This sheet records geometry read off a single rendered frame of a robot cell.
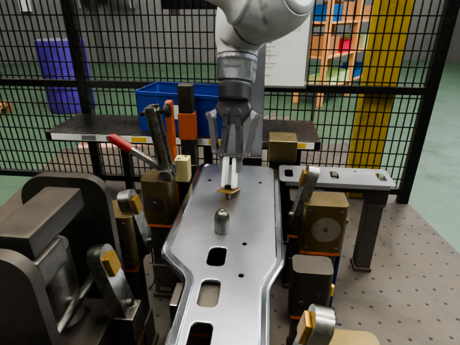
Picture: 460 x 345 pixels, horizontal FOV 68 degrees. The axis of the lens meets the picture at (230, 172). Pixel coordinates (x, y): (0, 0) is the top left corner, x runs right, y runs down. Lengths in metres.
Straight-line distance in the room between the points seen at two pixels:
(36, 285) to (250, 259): 0.35
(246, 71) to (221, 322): 0.49
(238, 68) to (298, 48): 0.51
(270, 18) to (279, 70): 0.63
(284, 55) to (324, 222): 0.68
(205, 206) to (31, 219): 0.42
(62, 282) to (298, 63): 0.98
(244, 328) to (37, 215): 0.30
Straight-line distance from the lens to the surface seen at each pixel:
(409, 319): 1.03
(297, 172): 0.94
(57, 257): 0.45
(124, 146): 0.79
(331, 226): 0.73
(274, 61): 1.24
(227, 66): 0.76
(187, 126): 1.04
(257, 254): 0.63
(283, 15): 0.61
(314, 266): 0.64
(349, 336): 0.47
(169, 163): 0.79
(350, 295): 1.03
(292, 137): 1.01
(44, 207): 0.46
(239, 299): 0.55
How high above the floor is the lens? 1.40
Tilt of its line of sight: 26 degrees down
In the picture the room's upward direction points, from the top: straight up
